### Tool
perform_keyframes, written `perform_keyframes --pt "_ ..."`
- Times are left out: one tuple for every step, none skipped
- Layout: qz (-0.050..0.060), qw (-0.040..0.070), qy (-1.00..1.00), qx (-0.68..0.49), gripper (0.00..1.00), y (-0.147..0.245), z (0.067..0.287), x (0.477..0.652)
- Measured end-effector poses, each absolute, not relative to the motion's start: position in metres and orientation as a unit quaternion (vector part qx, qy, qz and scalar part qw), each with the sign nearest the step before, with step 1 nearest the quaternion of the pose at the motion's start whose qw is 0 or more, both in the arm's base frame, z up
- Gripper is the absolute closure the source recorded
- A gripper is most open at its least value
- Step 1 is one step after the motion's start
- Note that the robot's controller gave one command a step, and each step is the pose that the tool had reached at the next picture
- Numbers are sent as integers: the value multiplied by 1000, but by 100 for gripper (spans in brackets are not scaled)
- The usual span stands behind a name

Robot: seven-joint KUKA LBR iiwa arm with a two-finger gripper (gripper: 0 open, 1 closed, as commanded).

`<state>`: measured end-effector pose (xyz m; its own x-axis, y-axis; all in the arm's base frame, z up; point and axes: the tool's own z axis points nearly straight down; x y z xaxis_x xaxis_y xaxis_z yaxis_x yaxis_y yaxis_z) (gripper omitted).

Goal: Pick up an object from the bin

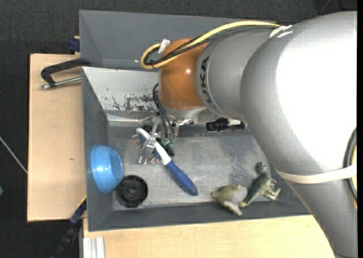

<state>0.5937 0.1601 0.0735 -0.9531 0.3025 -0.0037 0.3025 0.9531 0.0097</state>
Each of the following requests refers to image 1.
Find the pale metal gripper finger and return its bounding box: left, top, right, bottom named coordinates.
left=144, top=137, right=157, bottom=165
left=137, top=137, right=151, bottom=164

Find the blue and white brush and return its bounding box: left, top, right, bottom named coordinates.
left=131, top=127, right=199, bottom=197

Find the black round lid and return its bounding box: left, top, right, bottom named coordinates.
left=115, top=175, right=149, bottom=209

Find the blue plastic bowl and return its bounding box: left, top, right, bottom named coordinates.
left=90, top=144, right=124, bottom=194

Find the grey metal bin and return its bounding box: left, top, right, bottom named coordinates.
left=78, top=9, right=313, bottom=232

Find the brown cardboard board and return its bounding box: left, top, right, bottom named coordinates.
left=27, top=53, right=88, bottom=223

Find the pale green toy dinosaur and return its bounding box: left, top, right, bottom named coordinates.
left=210, top=184, right=249, bottom=217

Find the dark green toy dinosaur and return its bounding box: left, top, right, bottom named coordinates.
left=239, top=161, right=282, bottom=208

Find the black cylinder on white bracket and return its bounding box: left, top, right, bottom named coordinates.
left=206, top=117, right=246, bottom=133

